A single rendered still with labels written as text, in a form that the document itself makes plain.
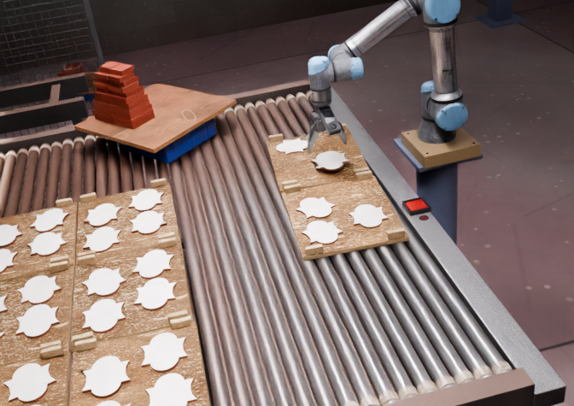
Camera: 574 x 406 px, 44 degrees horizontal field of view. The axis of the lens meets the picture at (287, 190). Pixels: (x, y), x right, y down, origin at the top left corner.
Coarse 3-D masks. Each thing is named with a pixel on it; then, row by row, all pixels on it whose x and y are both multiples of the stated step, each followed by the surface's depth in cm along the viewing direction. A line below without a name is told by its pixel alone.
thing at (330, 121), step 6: (324, 108) 256; (330, 108) 256; (324, 114) 255; (330, 114) 255; (324, 120) 254; (330, 120) 254; (336, 120) 254; (330, 126) 252; (336, 126) 252; (330, 132) 251; (336, 132) 252
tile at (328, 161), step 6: (318, 156) 271; (324, 156) 270; (330, 156) 270; (336, 156) 269; (318, 162) 267; (324, 162) 266; (330, 162) 266; (336, 162) 265; (342, 162) 265; (318, 168) 263; (324, 168) 264; (330, 168) 262; (336, 168) 262
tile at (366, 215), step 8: (360, 208) 241; (368, 208) 241; (376, 208) 240; (352, 216) 238; (360, 216) 237; (368, 216) 237; (376, 216) 236; (384, 216) 235; (360, 224) 234; (368, 224) 233; (376, 224) 232
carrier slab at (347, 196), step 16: (304, 192) 256; (320, 192) 255; (336, 192) 253; (352, 192) 252; (368, 192) 251; (288, 208) 248; (336, 208) 245; (352, 208) 244; (384, 208) 241; (304, 224) 238; (336, 224) 236; (352, 224) 235; (384, 224) 233; (400, 224) 232; (304, 240) 230; (352, 240) 227; (368, 240) 226; (384, 240) 225; (400, 240) 226; (304, 256) 223; (320, 256) 224
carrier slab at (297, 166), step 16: (272, 144) 291; (320, 144) 286; (336, 144) 285; (352, 144) 283; (272, 160) 280; (288, 160) 278; (304, 160) 277; (352, 160) 272; (288, 176) 267; (304, 176) 266; (320, 176) 264; (336, 176) 263; (352, 176) 262
